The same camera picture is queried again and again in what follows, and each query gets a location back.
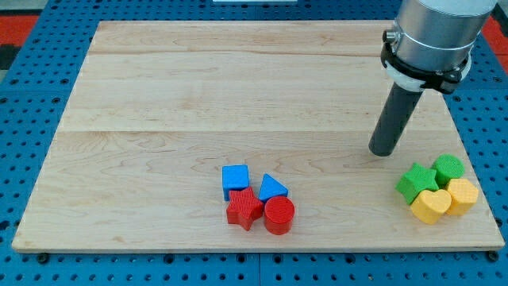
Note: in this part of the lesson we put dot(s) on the red star block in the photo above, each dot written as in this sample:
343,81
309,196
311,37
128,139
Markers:
244,208

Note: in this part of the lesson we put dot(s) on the green star block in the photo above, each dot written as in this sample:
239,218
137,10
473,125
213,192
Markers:
416,180

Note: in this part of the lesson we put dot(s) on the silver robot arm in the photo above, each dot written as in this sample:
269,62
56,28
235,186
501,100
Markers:
443,24

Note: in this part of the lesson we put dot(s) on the red cylinder block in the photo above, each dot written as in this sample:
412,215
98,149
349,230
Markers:
278,215

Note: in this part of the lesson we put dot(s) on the yellow heart block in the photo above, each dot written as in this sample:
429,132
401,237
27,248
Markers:
430,206

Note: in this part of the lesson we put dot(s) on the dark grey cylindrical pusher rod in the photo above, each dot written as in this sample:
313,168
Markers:
397,110

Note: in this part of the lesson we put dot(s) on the blue cube block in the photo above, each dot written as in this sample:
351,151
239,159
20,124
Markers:
234,178

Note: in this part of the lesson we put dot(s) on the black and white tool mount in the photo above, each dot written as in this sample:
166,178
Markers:
415,67

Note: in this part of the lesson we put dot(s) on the blue triangle block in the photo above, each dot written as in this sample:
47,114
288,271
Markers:
270,187

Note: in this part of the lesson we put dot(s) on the green cylinder block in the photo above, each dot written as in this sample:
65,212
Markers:
447,167

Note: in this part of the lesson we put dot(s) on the light wooden board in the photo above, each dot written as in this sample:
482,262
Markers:
159,107

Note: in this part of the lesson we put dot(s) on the yellow hexagon block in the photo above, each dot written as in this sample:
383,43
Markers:
464,195

